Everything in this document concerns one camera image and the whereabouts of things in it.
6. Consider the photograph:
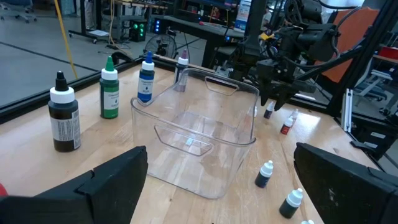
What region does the large violet food coloring bottle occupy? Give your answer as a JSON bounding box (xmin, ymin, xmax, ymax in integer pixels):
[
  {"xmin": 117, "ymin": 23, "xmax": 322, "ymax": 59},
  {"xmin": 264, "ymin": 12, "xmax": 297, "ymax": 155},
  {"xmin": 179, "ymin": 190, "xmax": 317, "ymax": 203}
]
[{"xmin": 173, "ymin": 49, "xmax": 190, "ymax": 93}]

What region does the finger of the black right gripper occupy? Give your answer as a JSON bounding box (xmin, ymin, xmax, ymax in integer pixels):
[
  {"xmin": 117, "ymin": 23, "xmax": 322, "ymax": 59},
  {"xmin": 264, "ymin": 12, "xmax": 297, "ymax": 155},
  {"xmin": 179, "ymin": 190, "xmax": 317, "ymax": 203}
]
[
  {"xmin": 273, "ymin": 90, "xmax": 295, "ymax": 112},
  {"xmin": 260, "ymin": 88, "xmax": 272, "ymax": 106}
]

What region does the small red coloring bottle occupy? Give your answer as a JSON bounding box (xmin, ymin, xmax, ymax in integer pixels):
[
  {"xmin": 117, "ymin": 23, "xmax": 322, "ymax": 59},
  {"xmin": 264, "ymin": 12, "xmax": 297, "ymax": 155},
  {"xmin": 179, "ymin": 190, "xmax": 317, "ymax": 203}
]
[{"xmin": 280, "ymin": 116, "xmax": 294, "ymax": 136}]

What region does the yellow hanging cable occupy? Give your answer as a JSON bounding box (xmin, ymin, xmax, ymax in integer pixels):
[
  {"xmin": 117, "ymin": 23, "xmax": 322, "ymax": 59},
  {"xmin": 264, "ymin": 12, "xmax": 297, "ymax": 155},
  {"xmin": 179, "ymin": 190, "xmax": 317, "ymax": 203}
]
[{"xmin": 54, "ymin": 0, "xmax": 78, "ymax": 80}]

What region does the orange panel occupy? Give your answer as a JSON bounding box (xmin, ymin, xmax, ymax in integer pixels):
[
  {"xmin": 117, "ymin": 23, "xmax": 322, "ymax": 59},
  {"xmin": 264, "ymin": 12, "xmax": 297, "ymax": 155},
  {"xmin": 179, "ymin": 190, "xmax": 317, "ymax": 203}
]
[{"xmin": 315, "ymin": 6, "xmax": 381, "ymax": 84}]

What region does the large black food coloring bottle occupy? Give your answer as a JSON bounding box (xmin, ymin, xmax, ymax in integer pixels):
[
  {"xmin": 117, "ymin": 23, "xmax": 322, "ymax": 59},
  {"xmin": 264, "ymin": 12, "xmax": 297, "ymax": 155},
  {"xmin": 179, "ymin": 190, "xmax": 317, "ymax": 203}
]
[{"xmin": 48, "ymin": 70, "xmax": 81, "ymax": 153}]

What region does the computer tower with green lights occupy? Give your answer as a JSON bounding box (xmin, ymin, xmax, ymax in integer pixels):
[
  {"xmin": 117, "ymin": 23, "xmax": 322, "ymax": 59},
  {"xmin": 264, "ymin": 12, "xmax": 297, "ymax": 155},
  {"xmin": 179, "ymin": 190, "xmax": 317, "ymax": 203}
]
[{"xmin": 129, "ymin": 19, "xmax": 147, "ymax": 43}]

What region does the clear plastic storage bin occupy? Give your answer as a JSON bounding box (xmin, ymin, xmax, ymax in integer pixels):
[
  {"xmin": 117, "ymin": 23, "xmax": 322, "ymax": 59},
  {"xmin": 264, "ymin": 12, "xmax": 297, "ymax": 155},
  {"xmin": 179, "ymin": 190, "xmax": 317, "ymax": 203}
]
[{"xmin": 130, "ymin": 67, "xmax": 261, "ymax": 200}]

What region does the black floor fan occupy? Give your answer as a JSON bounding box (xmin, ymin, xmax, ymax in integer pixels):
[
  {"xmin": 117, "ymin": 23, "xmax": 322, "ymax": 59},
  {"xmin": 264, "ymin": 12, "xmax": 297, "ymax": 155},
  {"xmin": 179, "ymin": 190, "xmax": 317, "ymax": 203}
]
[{"xmin": 143, "ymin": 33, "xmax": 178, "ymax": 60}]

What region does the person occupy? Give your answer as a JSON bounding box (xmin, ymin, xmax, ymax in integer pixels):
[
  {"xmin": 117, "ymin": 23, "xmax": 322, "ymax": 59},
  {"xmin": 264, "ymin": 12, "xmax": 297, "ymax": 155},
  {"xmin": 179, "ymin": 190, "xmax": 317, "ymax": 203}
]
[{"xmin": 260, "ymin": 6, "xmax": 273, "ymax": 32}]

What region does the silver aluminium bracket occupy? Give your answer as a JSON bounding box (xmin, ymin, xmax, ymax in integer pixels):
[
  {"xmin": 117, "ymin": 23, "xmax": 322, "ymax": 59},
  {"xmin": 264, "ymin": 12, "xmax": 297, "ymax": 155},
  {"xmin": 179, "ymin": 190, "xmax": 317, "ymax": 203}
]
[{"xmin": 341, "ymin": 88, "xmax": 354, "ymax": 133}]

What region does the small dark purple coloring bottle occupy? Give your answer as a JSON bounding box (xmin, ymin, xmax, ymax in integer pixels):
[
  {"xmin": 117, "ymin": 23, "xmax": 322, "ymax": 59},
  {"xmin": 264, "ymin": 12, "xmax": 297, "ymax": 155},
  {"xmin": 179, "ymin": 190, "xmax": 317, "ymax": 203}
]
[{"xmin": 263, "ymin": 101, "xmax": 275, "ymax": 119}]

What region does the large blue food coloring bottle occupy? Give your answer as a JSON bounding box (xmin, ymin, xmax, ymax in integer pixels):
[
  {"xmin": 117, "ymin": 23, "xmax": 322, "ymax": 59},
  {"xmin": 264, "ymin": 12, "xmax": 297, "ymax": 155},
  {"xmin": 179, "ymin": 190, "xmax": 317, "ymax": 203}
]
[{"xmin": 137, "ymin": 51, "xmax": 155, "ymax": 103}]

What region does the small dark blue coloring bottle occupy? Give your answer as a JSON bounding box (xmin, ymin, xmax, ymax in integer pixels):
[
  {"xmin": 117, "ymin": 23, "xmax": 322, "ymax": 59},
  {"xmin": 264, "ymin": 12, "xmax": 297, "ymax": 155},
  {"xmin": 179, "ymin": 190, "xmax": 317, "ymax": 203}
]
[{"xmin": 254, "ymin": 160, "xmax": 274, "ymax": 189}]

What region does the large green food coloring bottle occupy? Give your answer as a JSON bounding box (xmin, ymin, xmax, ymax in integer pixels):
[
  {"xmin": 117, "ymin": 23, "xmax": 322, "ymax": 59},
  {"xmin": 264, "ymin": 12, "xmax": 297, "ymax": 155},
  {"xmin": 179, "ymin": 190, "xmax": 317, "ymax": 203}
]
[{"xmin": 99, "ymin": 55, "xmax": 120, "ymax": 119}]

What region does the small dark green coloring bottle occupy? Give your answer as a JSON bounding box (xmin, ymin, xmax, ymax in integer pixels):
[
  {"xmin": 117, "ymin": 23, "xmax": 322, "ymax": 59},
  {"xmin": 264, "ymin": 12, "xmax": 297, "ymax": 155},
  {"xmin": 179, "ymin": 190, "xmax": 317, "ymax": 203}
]
[{"xmin": 279, "ymin": 187, "xmax": 304, "ymax": 219}]

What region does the black office desk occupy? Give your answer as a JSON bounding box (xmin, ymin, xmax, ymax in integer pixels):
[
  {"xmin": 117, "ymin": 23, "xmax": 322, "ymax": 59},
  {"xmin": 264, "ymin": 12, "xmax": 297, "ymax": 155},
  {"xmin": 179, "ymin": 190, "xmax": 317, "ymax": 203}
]
[{"xmin": 150, "ymin": 14, "xmax": 246, "ymax": 68}]

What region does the grey office chair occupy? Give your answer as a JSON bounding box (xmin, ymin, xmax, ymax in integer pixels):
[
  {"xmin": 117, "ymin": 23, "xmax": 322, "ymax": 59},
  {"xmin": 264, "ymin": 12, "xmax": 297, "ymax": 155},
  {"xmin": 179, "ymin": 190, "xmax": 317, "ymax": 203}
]
[{"xmin": 0, "ymin": 0, "xmax": 37, "ymax": 24}]

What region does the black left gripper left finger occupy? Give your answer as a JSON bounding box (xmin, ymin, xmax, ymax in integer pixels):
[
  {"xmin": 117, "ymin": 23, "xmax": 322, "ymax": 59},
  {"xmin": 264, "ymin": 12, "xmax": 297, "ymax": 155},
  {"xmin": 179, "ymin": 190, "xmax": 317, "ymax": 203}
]
[{"xmin": 35, "ymin": 145, "xmax": 149, "ymax": 224}]

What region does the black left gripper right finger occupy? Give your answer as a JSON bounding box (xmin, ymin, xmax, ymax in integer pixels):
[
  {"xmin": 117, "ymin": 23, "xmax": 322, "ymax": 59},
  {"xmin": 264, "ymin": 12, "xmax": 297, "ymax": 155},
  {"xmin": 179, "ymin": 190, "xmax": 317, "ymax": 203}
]
[{"xmin": 294, "ymin": 142, "xmax": 398, "ymax": 224}]

